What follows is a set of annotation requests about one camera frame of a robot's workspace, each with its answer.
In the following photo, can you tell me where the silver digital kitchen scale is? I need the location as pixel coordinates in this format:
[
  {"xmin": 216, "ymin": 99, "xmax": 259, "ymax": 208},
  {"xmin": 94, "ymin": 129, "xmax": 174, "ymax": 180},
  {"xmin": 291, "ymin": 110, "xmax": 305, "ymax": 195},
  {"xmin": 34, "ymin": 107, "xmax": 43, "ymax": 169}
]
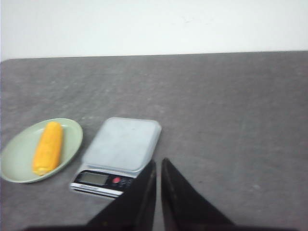
[{"xmin": 69, "ymin": 117, "xmax": 162, "ymax": 199}]

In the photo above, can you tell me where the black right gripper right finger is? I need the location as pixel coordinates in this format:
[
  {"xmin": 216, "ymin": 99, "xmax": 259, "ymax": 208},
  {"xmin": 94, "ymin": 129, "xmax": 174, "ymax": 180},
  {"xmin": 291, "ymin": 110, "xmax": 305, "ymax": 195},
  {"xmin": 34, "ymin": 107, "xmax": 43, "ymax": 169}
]
[{"xmin": 161, "ymin": 158, "xmax": 235, "ymax": 231}]

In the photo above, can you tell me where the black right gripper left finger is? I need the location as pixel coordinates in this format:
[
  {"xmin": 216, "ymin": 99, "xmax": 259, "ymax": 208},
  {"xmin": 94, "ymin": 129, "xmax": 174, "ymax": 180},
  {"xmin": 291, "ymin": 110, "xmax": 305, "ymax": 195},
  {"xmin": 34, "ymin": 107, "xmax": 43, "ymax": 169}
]
[{"xmin": 86, "ymin": 160, "xmax": 156, "ymax": 231}]

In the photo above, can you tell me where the yellow corn cob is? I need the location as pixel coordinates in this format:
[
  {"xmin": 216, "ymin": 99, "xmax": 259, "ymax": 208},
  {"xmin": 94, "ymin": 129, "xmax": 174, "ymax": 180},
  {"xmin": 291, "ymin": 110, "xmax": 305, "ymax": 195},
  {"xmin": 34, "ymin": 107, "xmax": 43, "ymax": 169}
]
[{"xmin": 32, "ymin": 121, "xmax": 63, "ymax": 176}]

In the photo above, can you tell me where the pale green plate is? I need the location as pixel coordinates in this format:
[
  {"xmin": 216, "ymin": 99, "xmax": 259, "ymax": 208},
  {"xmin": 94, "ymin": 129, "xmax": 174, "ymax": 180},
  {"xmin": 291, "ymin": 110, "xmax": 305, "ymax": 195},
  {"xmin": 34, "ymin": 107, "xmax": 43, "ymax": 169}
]
[{"xmin": 0, "ymin": 118, "xmax": 83, "ymax": 183}]

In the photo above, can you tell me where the grey table mat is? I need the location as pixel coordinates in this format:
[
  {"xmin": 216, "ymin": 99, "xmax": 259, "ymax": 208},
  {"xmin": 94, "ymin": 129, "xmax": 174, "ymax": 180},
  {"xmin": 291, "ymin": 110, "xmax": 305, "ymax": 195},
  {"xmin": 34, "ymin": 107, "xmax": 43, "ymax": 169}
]
[{"xmin": 1, "ymin": 51, "xmax": 308, "ymax": 231}]

